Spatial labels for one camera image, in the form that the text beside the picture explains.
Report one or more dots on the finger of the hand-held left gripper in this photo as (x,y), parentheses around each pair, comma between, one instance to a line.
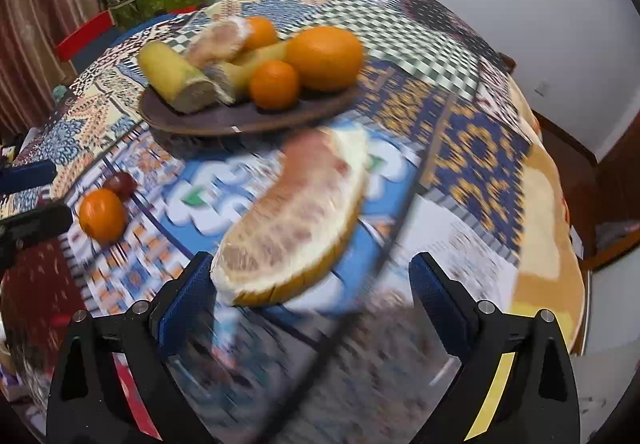
(25,177)
(37,223)

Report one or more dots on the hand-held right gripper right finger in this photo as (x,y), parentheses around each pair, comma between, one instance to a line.
(440,304)

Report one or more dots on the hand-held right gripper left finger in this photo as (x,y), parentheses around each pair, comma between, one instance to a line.
(187,304)

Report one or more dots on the small tangerine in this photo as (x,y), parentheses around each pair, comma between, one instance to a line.
(275,85)
(101,216)

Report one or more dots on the small dark red fruit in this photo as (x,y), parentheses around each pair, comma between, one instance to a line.
(121,185)

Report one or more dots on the peeled pomelo segment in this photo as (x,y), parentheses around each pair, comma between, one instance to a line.
(220,42)
(295,224)

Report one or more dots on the yellow sugarcane piece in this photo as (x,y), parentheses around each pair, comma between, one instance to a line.
(250,67)
(175,74)

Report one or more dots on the dark purple plate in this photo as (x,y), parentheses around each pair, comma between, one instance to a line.
(280,117)

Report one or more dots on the large orange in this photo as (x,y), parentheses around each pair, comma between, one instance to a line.
(325,57)
(262,32)

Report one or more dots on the red box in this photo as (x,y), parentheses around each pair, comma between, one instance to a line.
(85,38)

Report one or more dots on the striped brown curtain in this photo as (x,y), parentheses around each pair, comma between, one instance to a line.
(45,24)

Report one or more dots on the patchwork tablecloth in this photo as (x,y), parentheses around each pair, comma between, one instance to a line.
(450,134)

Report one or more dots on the white wall socket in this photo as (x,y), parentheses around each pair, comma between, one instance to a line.
(541,87)

